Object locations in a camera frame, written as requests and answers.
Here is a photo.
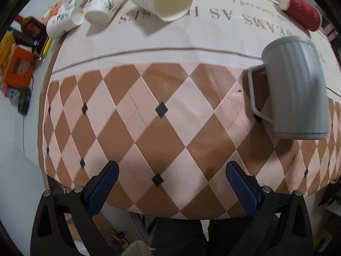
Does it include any black round lid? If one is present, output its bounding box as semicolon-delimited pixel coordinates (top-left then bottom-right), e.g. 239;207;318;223
18;89;31;116

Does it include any red ribbed paper cup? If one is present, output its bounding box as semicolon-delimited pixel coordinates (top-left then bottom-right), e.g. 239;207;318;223
278;0;322;32

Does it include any grey ribbed plastic mug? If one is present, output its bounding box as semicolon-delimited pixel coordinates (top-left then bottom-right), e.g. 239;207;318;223
247;36;329;140

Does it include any small white cup red seal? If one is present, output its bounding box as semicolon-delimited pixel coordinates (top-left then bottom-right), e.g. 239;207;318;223
46;7;84;39

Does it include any orange cardboard box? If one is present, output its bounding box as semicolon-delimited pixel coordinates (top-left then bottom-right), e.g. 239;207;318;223
2;45;37;89

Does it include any yellow pen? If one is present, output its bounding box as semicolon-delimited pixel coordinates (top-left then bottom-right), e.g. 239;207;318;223
39;37;52;61

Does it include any white cup with bamboo print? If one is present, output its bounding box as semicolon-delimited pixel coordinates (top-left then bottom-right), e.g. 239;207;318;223
84;0;125;25

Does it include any checkered pink brown tablecloth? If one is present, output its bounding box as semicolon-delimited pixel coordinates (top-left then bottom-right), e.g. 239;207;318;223
38;0;340;219

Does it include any crumpled white orange wrapper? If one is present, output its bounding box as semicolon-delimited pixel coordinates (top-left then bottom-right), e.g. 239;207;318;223
41;0;75;25

